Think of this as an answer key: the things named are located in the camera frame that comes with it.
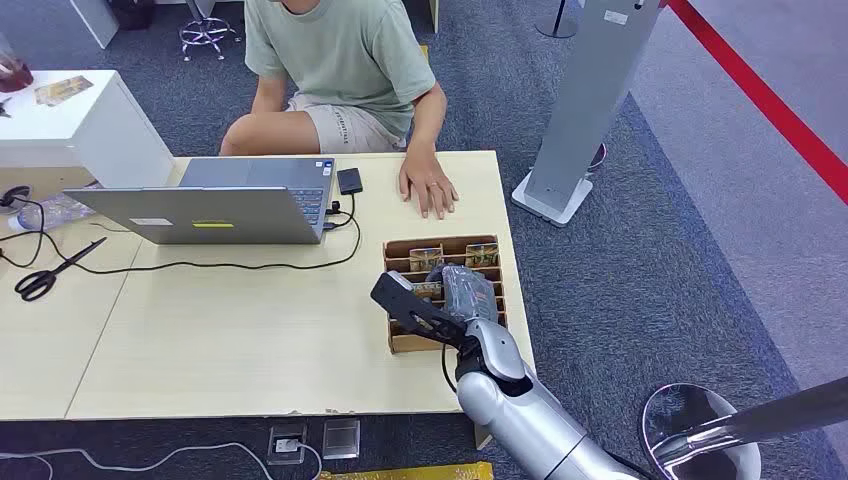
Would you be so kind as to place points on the wooden card organizer box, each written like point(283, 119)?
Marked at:
point(397, 341)

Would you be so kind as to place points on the white cabinet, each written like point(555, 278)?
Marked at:
point(99, 139)

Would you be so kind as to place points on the printed card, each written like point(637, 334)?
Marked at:
point(428, 289)
point(63, 90)
point(424, 260)
point(482, 255)

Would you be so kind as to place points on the floor power socket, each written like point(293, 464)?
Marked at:
point(287, 444)

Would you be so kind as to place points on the clear plastic bottle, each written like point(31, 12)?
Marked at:
point(53, 212)

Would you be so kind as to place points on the grey laptop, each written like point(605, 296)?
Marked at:
point(212, 212)

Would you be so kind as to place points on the small black external drive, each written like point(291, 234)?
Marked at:
point(350, 181)

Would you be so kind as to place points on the metal floor plate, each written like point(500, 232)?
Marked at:
point(341, 438)

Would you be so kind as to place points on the chrome bar stool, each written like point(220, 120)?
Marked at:
point(702, 430)

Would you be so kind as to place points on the black headset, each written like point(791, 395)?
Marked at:
point(13, 199)

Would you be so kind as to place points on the person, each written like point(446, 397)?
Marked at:
point(344, 66)

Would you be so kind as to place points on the dark red container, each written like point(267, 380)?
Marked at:
point(13, 73)

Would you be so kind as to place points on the chrome stool base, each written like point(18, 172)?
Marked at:
point(205, 32)

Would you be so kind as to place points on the person's hand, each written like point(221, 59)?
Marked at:
point(427, 182)

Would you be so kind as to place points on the grey kiosk stand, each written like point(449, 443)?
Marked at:
point(583, 99)

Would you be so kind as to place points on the black bin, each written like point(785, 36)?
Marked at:
point(132, 13)

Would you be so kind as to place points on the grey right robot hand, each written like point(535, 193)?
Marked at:
point(468, 291)

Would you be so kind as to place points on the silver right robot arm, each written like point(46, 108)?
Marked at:
point(523, 414)

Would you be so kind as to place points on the red barrier belt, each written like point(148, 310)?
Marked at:
point(762, 96)

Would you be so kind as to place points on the yellow patterned strip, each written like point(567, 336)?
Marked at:
point(411, 472)

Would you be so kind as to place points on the black scissors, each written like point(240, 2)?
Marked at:
point(46, 277)

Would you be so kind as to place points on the black round post base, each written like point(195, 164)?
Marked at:
point(556, 26)

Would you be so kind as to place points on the white furniture panel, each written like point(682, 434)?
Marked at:
point(96, 18)

